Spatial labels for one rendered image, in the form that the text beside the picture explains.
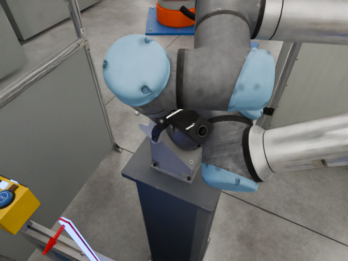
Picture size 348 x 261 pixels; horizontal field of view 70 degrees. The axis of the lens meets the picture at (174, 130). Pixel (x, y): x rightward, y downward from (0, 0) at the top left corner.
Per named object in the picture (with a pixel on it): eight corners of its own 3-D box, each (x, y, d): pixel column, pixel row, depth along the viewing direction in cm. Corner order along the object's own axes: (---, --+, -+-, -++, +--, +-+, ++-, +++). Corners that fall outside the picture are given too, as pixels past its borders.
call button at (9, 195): (-8, 204, 63) (-12, 201, 62) (5, 191, 66) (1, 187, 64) (4, 209, 62) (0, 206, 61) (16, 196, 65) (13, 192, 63)
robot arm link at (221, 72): (271, 12, 30) (180, 12, 31) (281, 89, 25) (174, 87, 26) (256, 57, 37) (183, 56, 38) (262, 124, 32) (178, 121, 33)
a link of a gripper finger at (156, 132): (158, 129, 57) (168, 106, 50) (164, 133, 57) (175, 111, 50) (146, 142, 54) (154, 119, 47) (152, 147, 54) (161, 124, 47)
